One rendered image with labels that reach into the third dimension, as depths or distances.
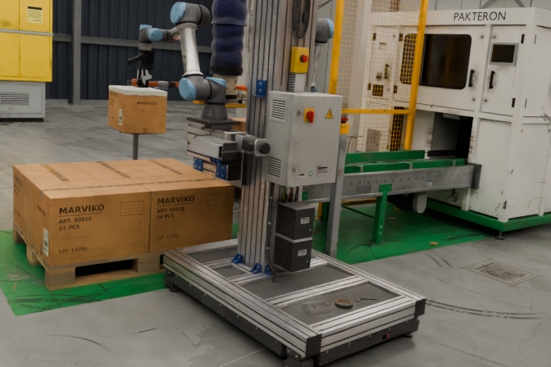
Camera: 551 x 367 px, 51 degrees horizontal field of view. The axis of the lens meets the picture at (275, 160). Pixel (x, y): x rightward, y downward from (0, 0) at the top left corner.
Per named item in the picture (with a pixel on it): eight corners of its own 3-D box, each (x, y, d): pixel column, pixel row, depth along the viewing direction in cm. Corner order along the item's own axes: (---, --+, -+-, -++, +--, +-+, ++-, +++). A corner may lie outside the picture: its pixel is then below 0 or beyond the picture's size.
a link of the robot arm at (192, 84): (213, 97, 311) (201, 1, 315) (189, 97, 301) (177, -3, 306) (202, 102, 320) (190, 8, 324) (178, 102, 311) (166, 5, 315)
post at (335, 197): (330, 260, 413) (343, 122, 396) (336, 263, 408) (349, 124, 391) (322, 261, 409) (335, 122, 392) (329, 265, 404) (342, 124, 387)
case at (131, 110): (107, 124, 583) (108, 85, 576) (146, 124, 604) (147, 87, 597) (124, 133, 532) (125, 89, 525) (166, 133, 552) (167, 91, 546)
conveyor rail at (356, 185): (466, 185, 518) (470, 165, 515) (471, 186, 514) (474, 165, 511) (252, 207, 385) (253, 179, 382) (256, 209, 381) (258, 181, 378)
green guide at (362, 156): (416, 156, 565) (417, 147, 564) (424, 158, 557) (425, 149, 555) (284, 164, 473) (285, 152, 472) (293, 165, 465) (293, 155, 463)
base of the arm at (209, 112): (232, 120, 322) (234, 102, 320) (210, 120, 312) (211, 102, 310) (217, 117, 333) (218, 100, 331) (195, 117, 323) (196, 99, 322)
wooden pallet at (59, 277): (169, 222, 476) (170, 206, 473) (230, 261, 396) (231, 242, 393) (12, 239, 407) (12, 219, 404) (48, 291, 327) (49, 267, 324)
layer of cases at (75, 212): (170, 206, 473) (171, 158, 466) (231, 241, 393) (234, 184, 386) (13, 220, 404) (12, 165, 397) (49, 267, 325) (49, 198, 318)
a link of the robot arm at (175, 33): (218, 3, 322) (175, 29, 360) (201, 1, 315) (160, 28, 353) (220, 24, 321) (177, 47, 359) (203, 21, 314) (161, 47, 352)
